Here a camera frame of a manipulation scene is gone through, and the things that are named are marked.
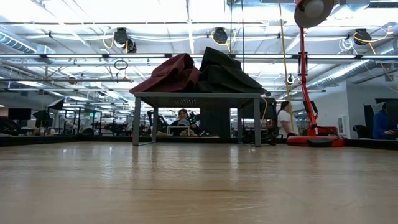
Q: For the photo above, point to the person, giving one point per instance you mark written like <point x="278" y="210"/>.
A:
<point x="284" y="119"/>
<point x="183" y="114"/>
<point x="381" y="124"/>

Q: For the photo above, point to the grey perforated metal stand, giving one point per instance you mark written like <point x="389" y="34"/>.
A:
<point x="199" y="96"/>

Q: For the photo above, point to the red desk lamp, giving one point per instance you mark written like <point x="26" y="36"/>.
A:
<point x="314" y="12"/>

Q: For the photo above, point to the black office chair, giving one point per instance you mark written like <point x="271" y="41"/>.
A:
<point x="362" y="132"/>

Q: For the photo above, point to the black desk monitor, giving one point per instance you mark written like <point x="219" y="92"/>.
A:
<point x="19" y="113"/>

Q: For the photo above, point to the black aluminium table frame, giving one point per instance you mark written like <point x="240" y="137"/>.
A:
<point x="62" y="140"/>

